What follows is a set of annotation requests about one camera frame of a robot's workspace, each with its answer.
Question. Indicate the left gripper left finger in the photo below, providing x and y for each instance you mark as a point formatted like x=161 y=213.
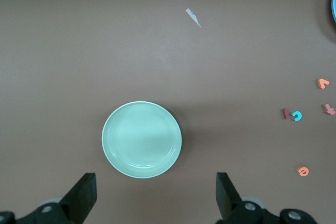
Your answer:
x=77 y=200

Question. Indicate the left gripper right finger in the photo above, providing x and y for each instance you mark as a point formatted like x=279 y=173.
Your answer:
x=232 y=208

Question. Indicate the dark red foam letter l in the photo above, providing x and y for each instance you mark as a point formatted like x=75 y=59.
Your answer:
x=285 y=113

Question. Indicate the teal foam letter c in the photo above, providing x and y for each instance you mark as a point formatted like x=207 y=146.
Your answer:
x=298 y=113

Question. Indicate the orange foam letter e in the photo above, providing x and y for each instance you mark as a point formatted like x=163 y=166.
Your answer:
x=300 y=169

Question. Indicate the green round plate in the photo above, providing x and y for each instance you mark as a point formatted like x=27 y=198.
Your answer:
x=141 y=140

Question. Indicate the salmon foam letter f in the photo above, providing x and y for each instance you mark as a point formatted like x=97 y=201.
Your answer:
x=328 y=109

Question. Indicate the brown table mat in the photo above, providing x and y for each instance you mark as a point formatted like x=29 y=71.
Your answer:
x=78 y=51

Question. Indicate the orange foam letter v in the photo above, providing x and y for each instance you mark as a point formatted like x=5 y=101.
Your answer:
x=319 y=83

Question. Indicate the grey tape scrap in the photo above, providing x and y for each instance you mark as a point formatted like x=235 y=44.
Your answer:
x=193 y=16

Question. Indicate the blue round plate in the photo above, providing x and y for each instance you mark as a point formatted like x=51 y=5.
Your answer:
x=334 y=3

